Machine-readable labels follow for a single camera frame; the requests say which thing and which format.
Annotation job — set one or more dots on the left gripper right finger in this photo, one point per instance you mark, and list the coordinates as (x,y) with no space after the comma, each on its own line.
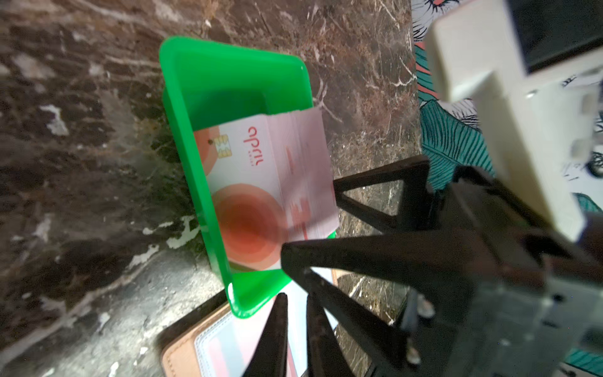
(324,356)

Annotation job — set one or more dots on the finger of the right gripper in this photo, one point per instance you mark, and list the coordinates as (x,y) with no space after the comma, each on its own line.
(399,296)
(395,197)

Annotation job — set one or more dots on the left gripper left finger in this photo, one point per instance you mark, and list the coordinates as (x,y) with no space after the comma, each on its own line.
(270,356)

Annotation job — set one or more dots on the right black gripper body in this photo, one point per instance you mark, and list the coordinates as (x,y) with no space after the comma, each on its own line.
(512,296)

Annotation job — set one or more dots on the pink leather card holder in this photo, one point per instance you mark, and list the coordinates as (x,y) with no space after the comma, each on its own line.
(179,358)

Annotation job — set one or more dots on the green plastic tray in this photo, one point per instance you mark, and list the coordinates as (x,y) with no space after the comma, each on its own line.
(210,83)

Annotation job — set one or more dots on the white red credit card stack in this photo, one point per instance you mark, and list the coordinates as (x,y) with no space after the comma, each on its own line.
(270,182)

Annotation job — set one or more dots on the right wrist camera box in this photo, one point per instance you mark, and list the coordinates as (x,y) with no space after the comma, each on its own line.
(532,70)

